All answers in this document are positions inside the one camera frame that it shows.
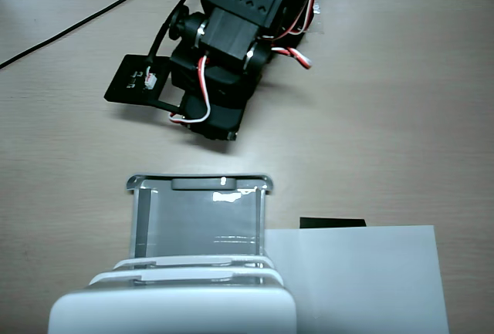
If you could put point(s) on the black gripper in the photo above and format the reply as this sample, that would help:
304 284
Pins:
221 119

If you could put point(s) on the clear grey plastic drawer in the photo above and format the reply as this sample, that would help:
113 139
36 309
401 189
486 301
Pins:
193 214

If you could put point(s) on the white closed drawer front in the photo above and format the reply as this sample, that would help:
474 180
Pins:
185 275

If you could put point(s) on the white drawer cabinet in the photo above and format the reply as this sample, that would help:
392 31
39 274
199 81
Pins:
170 311

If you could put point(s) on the flat black object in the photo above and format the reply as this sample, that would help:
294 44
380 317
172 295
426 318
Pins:
332 223

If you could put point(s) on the shiny tape piece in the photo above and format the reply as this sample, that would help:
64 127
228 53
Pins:
317 8

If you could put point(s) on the white paper sheet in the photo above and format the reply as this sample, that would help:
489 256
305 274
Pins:
359 280

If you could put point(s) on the black wrist camera mount plate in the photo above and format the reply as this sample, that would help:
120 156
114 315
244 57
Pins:
125 79

